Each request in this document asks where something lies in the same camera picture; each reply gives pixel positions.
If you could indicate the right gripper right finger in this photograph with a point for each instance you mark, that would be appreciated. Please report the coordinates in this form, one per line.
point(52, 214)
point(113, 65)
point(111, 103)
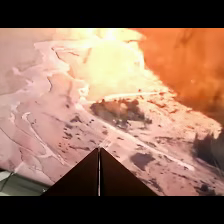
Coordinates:
point(119, 180)

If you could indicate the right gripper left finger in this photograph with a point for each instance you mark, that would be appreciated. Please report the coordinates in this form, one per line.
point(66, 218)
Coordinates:
point(80, 180)

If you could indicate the silver frame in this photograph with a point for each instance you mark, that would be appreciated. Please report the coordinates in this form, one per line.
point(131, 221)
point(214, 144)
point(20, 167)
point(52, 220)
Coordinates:
point(16, 185)

